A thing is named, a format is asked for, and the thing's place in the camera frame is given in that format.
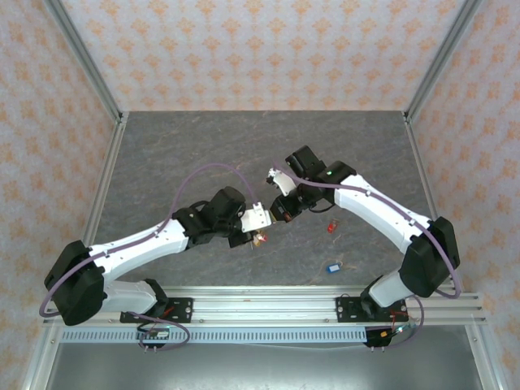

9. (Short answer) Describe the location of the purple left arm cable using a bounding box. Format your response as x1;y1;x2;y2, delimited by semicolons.
39;162;261;353

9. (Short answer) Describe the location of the aluminium table side rail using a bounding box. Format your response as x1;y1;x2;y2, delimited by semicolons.
80;111;130;245
403;112;465;293

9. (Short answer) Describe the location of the slotted grey cable duct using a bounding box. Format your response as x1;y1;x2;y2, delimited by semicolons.
60;327;369;344

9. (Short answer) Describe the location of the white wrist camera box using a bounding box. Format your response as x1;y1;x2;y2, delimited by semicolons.
266;167;301;197
240;201;273;234

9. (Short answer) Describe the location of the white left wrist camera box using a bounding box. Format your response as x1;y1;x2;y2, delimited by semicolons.
240;201;273;234

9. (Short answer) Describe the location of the grey metal sheet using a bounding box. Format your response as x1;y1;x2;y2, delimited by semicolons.
44;342;484;390

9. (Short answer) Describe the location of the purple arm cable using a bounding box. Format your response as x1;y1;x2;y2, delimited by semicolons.
39;162;261;353
274;162;462;351

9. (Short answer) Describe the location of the aluminium frame leg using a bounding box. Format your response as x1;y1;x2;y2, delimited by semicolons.
465;324;505;390
22;324;62;390

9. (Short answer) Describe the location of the aluminium base frame rail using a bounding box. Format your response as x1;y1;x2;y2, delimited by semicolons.
42;284;488;327

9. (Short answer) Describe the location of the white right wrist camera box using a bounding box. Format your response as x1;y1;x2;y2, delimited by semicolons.
266;167;301;197

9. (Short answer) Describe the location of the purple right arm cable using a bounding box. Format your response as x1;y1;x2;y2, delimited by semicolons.
274;162;462;351

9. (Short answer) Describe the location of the aluminium corner post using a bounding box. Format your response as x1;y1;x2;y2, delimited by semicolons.
404;0;485;125
42;0;124;125

